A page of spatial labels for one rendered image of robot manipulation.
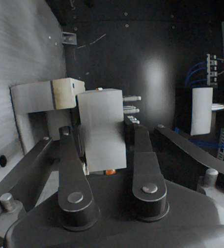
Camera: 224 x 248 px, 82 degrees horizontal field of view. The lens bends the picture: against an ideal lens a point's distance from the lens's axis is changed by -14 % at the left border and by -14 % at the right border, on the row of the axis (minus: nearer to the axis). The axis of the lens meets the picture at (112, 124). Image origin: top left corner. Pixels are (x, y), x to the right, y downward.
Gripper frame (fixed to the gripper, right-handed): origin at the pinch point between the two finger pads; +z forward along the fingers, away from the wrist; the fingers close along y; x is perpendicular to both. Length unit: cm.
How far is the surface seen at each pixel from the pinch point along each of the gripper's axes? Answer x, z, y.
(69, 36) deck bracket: 21.8, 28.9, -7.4
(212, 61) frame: 12.2, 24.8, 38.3
